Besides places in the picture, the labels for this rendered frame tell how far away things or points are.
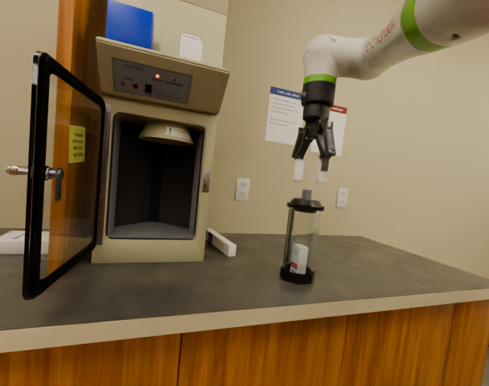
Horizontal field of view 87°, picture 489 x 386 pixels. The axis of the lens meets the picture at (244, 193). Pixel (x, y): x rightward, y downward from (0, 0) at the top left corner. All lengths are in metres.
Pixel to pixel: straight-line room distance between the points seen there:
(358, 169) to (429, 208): 0.70
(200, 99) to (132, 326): 0.58
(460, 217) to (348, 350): 1.79
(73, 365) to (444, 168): 2.22
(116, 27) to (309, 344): 0.91
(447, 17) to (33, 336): 0.79
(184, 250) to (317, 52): 0.69
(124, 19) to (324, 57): 0.51
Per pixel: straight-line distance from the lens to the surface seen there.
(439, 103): 2.24
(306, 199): 0.77
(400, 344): 1.03
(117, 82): 0.78
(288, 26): 1.57
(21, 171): 0.56
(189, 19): 0.91
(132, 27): 0.77
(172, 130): 0.83
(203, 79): 0.76
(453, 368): 1.30
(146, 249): 0.84
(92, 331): 0.59
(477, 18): 0.48
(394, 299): 0.88
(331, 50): 0.82
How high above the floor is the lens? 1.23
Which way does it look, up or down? 4 degrees down
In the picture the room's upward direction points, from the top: 6 degrees clockwise
